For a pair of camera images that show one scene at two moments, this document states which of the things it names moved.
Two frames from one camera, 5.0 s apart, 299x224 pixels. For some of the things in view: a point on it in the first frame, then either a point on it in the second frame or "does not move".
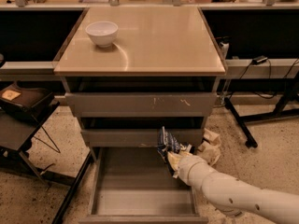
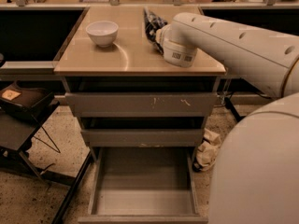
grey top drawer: x=141 y=97 does not move
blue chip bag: x=166 y=143 to x=152 y=23
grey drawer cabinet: x=129 y=71 does not move
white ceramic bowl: x=103 y=33 does not move
